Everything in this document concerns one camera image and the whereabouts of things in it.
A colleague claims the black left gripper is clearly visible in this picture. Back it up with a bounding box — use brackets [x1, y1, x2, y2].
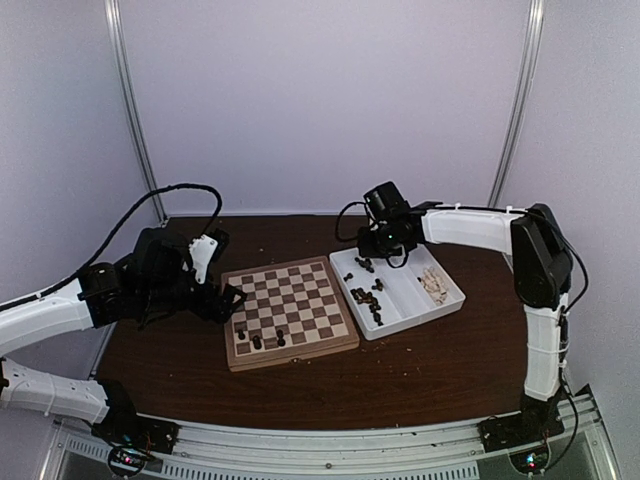
[139, 272, 247, 324]

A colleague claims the dark chess rook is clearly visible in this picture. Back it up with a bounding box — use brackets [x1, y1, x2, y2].
[276, 330, 286, 347]

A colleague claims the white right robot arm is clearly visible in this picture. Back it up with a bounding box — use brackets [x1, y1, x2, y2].
[356, 182, 576, 442]

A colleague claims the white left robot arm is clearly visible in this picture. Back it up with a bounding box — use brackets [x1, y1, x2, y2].
[1, 228, 246, 444]

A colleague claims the pile of white chess pieces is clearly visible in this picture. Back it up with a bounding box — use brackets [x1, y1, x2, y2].
[418, 267, 448, 305]

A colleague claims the dark chess knight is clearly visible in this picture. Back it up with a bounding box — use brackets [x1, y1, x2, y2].
[350, 288, 379, 305]

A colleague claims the dark chess bishop lower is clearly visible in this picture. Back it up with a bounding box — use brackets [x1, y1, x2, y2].
[370, 305, 383, 326]

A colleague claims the wooden chess board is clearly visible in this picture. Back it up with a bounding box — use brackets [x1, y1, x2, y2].
[221, 256, 360, 372]

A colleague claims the white plastic divided tray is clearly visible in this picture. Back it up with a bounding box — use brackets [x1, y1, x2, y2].
[329, 246, 466, 341]

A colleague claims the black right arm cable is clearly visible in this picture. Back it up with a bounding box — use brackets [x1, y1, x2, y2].
[334, 200, 371, 246]

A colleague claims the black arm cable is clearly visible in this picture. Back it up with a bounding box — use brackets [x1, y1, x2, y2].
[334, 200, 371, 246]
[0, 183, 223, 306]

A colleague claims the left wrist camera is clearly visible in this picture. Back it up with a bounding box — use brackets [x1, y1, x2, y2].
[184, 229, 230, 285]

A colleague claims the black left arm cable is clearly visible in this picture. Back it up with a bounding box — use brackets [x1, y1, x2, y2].
[0, 183, 223, 306]

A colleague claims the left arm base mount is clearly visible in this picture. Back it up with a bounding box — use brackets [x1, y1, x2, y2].
[92, 380, 179, 454]

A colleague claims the aluminium front rail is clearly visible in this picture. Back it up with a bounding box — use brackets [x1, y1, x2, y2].
[49, 389, 606, 480]

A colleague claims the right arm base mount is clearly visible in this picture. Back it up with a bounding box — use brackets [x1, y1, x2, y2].
[478, 392, 565, 453]

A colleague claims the right aluminium frame post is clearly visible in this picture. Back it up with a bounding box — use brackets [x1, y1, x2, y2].
[487, 0, 546, 208]

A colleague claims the aluminium frame post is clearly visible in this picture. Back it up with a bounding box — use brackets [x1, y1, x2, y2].
[487, 0, 546, 208]
[103, 0, 169, 224]

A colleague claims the left aluminium frame post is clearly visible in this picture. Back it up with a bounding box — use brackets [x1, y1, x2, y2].
[103, 0, 169, 224]

